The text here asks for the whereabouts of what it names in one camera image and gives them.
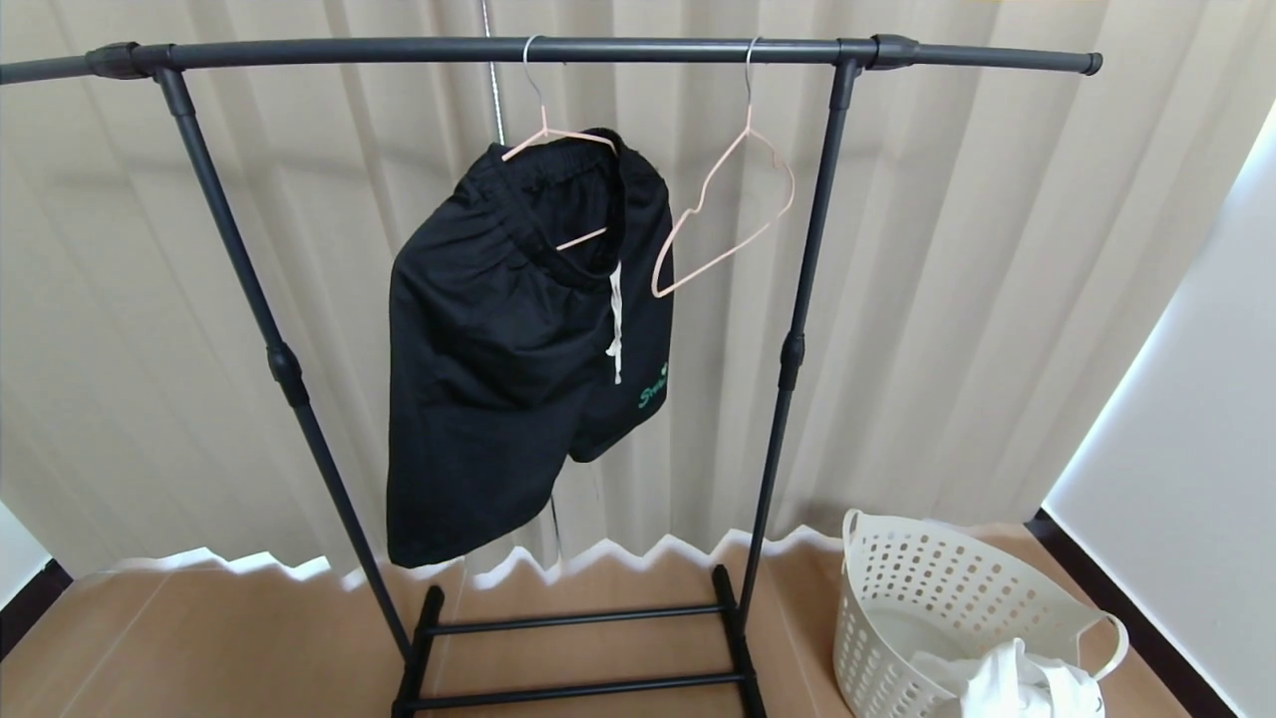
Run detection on beige curtain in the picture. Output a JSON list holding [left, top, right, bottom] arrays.
[[0, 0, 1276, 579]]

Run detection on pink clothes hanger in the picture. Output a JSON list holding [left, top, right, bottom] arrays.
[[651, 40, 797, 299], [501, 37, 619, 252]]

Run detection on black shorts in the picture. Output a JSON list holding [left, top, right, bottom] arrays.
[[386, 128, 676, 569]]

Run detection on white garment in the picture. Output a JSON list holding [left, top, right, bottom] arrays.
[[912, 638, 1108, 718]]

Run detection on white laundry basket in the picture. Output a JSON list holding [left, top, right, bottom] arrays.
[[832, 509, 1130, 718]]

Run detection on black clothes rack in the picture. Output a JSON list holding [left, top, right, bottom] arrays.
[[0, 35, 1104, 718]]

